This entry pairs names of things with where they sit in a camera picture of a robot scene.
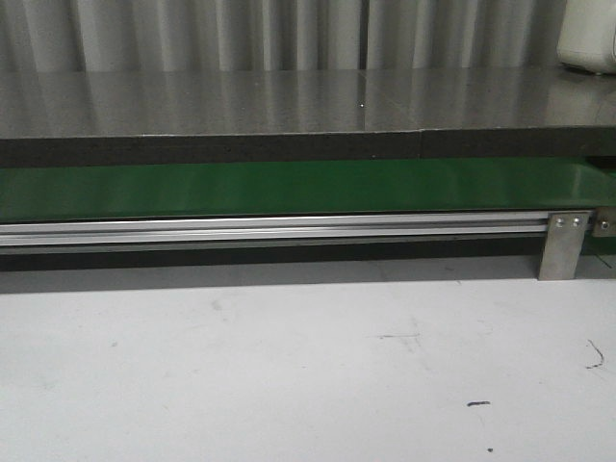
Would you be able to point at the grey stone counter slab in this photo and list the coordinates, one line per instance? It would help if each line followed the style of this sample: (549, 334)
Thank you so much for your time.
(86, 119)

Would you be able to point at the green conveyor belt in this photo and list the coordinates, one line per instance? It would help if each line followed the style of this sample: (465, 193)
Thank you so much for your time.
(35, 194)

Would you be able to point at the steel belt end plate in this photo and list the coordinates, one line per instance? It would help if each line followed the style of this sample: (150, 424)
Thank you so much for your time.
(604, 224)

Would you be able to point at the grey pleated curtain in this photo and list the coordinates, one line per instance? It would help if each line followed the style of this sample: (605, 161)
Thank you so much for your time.
(50, 36)

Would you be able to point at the aluminium conveyor side rail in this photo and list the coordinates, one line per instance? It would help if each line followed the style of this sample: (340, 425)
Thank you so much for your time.
(188, 230)

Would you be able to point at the steel conveyor support bracket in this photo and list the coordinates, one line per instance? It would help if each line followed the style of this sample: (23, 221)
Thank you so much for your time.
(563, 243)

